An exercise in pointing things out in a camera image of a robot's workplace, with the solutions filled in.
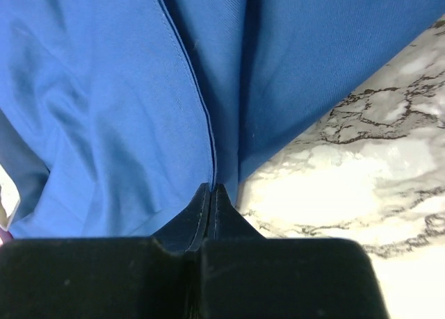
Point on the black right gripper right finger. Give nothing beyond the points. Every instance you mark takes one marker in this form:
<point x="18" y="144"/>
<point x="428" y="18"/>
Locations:
<point x="245" y="275"/>

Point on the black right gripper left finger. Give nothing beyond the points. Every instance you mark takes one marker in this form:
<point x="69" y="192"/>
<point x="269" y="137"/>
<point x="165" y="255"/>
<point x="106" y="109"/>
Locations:
<point x="143" y="277"/>

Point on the blue surgical drape cloth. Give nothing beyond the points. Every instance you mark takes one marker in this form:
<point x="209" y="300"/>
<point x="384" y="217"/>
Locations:
<point x="113" y="112"/>

